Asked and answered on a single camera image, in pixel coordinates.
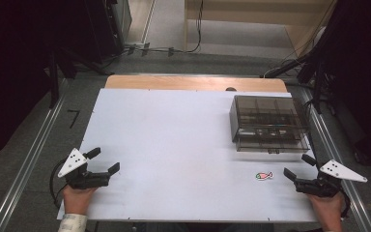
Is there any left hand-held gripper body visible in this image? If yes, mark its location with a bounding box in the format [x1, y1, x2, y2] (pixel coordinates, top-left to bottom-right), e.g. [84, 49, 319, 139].
[57, 147, 111, 190]

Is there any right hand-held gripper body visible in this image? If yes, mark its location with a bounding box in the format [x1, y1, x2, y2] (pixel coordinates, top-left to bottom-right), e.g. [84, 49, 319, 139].
[294, 159, 368, 198]

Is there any pink fish sticker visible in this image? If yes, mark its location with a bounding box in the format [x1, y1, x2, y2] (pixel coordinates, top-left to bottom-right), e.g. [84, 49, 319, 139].
[255, 171, 274, 181]

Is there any clear brown drawer organizer box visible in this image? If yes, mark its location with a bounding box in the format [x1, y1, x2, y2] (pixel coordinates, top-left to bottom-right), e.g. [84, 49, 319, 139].
[228, 94, 311, 155]

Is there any person's left hand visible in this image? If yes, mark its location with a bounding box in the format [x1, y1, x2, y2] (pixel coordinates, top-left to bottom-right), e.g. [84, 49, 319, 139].
[62, 186, 99, 216]

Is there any person's right hand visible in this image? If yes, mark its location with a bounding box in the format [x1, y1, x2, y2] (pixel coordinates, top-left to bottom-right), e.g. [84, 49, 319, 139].
[306, 191, 346, 228]

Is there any white board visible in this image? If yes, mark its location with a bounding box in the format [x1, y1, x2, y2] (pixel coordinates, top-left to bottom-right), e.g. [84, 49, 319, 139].
[56, 88, 319, 223]

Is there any black metal stand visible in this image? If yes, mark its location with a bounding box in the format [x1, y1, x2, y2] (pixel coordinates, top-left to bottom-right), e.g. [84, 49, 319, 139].
[46, 46, 109, 110]
[259, 52, 328, 114]

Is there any black curtain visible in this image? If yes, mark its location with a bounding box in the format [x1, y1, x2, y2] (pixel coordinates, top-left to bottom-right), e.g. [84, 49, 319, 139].
[0, 0, 93, 166]
[302, 0, 371, 173]

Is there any white power strip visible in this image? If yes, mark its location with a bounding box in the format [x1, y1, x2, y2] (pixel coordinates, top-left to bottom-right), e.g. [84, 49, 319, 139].
[125, 42, 147, 52]

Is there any wooden table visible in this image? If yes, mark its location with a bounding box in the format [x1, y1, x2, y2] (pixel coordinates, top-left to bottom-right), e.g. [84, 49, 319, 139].
[103, 74, 288, 94]

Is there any black cabinet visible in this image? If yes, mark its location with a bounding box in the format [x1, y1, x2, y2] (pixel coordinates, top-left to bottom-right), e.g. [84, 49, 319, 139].
[85, 0, 133, 64]

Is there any light wooden shelf unit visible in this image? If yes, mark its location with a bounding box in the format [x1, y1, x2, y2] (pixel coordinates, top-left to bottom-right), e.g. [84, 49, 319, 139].
[183, 0, 337, 60]

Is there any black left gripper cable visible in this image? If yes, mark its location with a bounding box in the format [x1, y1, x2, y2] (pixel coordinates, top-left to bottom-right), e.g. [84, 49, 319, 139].
[48, 159, 68, 209]

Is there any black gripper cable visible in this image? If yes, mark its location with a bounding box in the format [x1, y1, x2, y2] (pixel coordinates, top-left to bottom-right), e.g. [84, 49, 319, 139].
[340, 188, 352, 219]
[48, 159, 68, 209]

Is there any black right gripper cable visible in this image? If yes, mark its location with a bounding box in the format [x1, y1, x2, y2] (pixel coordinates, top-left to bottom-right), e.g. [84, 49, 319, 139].
[340, 188, 352, 219]

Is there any metal floor rail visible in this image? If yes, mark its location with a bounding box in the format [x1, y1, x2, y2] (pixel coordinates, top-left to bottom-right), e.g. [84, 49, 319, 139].
[299, 86, 371, 232]
[0, 77, 71, 232]

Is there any black power cable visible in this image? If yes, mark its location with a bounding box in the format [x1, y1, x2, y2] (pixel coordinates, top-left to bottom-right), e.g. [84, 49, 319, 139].
[122, 0, 205, 56]

